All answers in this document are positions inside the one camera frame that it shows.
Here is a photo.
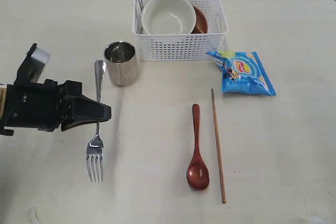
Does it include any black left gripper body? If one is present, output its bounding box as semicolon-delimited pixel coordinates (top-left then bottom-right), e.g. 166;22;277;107
1;79;82;136

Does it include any silver metal fork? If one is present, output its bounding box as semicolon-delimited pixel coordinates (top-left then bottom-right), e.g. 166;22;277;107
86;60;106;183

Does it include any shiny stainless steel cup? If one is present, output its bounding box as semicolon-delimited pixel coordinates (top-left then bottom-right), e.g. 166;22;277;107
103;41;138;86

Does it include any silver metal knife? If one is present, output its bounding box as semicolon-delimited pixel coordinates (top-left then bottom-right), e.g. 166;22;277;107
133;0;144;35

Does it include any dark red wooden spoon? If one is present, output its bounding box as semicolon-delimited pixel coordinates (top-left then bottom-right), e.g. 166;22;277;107
186;104;209;191

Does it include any light wooden chopstick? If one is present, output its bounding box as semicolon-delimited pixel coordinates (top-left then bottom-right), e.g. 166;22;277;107
211;89;227;204

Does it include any blue Lay's chips bag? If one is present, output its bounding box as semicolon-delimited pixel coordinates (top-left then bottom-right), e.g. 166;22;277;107
206;50;276;97

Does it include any white perforated plastic basket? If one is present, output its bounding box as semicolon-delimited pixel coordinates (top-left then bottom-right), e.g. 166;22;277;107
132;0;229;61

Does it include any white ceramic bowl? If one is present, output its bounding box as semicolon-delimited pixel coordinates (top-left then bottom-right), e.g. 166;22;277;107
141;0;196;35

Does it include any brown wooden plate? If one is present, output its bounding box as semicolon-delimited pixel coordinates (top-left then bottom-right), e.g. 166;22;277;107
192;6;208;34

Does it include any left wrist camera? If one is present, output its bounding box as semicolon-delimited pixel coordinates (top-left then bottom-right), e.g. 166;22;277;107
14;43;50;85

